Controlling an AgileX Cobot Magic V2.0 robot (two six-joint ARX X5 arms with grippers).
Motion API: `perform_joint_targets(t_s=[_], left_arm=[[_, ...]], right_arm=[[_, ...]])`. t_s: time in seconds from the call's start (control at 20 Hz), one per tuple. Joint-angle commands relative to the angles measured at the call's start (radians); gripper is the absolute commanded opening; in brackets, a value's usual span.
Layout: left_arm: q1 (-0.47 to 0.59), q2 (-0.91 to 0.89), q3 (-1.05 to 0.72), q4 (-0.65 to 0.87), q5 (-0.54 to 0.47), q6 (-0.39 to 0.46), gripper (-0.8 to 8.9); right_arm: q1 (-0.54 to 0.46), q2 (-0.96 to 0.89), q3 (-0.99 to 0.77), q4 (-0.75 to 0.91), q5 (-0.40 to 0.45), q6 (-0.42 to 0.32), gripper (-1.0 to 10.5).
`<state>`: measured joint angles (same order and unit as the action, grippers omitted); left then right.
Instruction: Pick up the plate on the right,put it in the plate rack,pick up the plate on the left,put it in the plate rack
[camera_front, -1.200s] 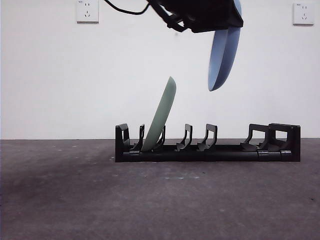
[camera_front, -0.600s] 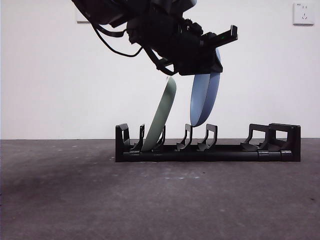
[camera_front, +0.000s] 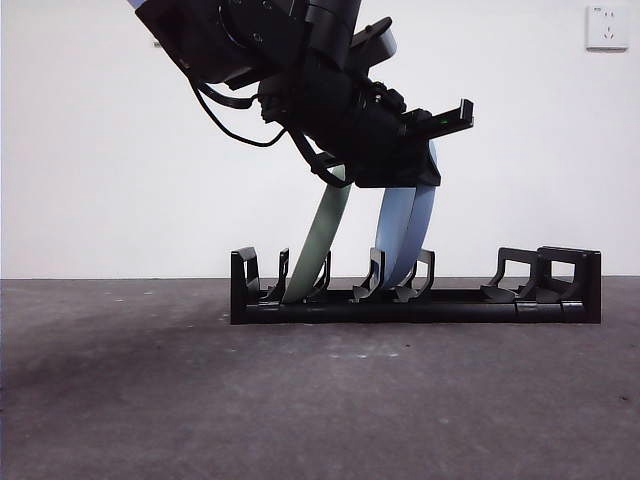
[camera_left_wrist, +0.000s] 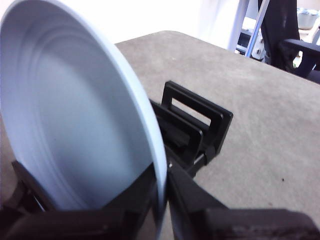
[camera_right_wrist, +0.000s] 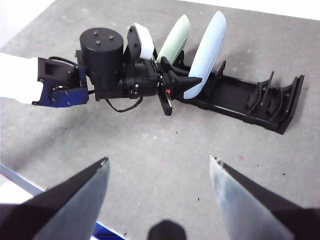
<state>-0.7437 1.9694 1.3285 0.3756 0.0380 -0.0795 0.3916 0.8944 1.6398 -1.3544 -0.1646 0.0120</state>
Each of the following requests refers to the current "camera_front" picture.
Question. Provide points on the green round plate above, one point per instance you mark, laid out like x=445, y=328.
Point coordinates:
x=315, y=240

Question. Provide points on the black plate rack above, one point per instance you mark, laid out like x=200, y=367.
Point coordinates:
x=450, y=314

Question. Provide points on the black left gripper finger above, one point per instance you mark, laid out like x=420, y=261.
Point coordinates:
x=400, y=172

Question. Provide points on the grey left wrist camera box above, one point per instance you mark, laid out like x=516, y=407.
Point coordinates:
x=375, y=47

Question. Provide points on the blue round plate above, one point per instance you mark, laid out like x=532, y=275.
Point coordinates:
x=400, y=235

